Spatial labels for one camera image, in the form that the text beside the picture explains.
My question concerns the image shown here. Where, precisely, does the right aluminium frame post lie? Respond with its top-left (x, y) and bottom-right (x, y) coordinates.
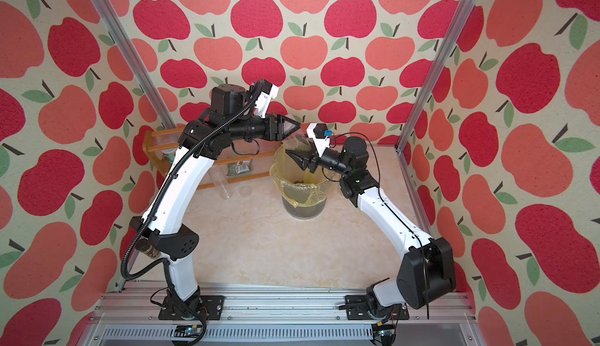
top-left (396, 0), bottom-right (477, 156)

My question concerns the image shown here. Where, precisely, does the green packet on shelf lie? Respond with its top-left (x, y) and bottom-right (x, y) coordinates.
top-left (227, 160), bottom-right (253, 177)

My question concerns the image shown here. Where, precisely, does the orange wooden shelf rack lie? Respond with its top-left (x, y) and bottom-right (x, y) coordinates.
top-left (143, 120), bottom-right (285, 188)

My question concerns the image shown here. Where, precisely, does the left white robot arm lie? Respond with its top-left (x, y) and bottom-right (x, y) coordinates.
top-left (120, 80), bottom-right (300, 323)

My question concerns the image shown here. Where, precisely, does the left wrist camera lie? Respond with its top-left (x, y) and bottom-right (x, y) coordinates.
top-left (253, 79), bottom-right (279, 118)

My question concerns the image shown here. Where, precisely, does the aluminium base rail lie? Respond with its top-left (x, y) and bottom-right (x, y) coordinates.
top-left (75, 281), bottom-right (485, 345)

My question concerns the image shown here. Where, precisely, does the grey bin with yellow bag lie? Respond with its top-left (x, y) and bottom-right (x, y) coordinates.
top-left (270, 145), bottom-right (340, 220)

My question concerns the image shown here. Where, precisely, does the small circuit board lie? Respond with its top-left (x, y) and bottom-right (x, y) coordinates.
top-left (173, 325), bottom-right (205, 338)

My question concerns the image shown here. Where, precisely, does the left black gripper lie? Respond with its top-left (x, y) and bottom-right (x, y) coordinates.
top-left (228, 110), bottom-right (302, 141)

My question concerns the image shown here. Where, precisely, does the short clear jar with beans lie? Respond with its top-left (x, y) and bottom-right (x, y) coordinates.
top-left (283, 131), bottom-right (314, 156)

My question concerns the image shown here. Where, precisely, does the tall clear jar with beans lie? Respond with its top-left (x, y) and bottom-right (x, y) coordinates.
top-left (209, 169), bottom-right (232, 199)

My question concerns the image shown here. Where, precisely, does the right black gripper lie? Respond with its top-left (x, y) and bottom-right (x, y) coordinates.
top-left (289, 134), bottom-right (351, 182)

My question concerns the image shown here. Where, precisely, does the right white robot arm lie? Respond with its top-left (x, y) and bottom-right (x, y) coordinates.
top-left (285, 136), bottom-right (457, 319)

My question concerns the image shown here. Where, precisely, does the aluminium frame post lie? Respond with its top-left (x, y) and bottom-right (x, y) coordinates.
top-left (90, 0), bottom-right (177, 129)
top-left (396, 0), bottom-right (477, 156)

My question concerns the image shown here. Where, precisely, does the left aluminium frame post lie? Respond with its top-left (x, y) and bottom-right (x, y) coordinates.
top-left (90, 0), bottom-right (177, 129)

